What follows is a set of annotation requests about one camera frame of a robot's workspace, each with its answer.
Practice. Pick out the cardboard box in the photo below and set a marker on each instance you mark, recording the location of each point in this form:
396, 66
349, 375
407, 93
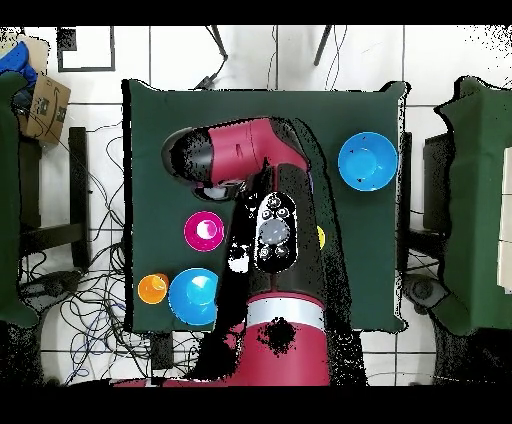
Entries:
46, 108

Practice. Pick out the crimson small bowl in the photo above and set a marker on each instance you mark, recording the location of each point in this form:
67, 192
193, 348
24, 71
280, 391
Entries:
204, 231

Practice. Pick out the black power brick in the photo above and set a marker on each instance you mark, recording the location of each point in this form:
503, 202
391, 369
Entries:
162, 350

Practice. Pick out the blue cloth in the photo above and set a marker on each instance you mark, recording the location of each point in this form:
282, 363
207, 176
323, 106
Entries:
16, 60

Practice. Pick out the black tripod leg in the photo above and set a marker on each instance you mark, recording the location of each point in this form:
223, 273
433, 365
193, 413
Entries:
219, 42
323, 44

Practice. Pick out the grey stand base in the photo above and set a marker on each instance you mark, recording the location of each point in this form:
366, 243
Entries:
424, 290

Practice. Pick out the orange cup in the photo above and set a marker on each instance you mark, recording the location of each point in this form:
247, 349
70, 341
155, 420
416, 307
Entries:
152, 288

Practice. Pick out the green cloth covered table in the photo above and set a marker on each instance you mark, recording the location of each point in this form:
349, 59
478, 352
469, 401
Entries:
8, 200
476, 200

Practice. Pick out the large blue bowl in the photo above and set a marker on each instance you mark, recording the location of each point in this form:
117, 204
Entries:
368, 161
192, 296

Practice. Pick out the black bench frame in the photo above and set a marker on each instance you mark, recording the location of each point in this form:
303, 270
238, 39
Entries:
78, 180

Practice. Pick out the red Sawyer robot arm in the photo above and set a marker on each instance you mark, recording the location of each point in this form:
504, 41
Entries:
248, 148

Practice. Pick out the black power adapter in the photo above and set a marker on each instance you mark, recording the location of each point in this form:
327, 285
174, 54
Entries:
206, 82

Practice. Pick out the black equipment box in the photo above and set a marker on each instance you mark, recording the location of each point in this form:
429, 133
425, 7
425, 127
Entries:
438, 180

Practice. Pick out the dark green tablecloth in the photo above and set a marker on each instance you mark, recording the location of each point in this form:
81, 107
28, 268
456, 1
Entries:
240, 104

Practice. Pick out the yellow cup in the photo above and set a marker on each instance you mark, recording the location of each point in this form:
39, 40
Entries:
320, 238

